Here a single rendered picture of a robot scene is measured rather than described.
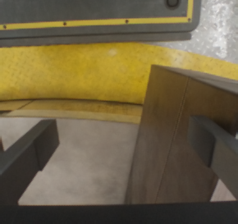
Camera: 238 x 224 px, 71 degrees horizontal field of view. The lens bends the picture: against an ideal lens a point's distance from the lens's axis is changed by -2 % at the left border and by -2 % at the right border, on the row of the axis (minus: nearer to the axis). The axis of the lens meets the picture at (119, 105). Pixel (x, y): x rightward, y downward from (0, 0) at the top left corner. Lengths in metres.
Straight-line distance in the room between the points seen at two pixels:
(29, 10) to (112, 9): 0.21
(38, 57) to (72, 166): 0.51
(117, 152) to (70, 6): 0.44
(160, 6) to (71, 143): 0.47
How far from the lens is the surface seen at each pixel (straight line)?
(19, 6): 0.55
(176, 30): 0.50
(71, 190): 0.70
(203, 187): 0.18
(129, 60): 0.80
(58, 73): 0.85
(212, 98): 0.18
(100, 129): 0.54
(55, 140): 0.16
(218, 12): 0.92
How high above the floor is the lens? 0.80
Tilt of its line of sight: 73 degrees down
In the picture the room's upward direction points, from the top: 179 degrees counter-clockwise
